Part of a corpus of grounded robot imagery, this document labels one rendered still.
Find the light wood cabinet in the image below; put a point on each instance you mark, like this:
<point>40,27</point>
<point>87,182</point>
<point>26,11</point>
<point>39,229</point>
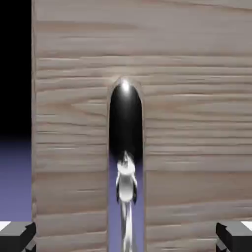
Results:
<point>33,98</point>

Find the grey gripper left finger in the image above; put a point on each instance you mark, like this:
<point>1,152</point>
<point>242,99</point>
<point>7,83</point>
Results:
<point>13,235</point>

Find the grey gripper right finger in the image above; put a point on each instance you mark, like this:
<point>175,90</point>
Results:
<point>236,236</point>

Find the light wood cabinet door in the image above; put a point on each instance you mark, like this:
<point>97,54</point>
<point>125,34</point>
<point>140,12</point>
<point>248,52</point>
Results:
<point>187,128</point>

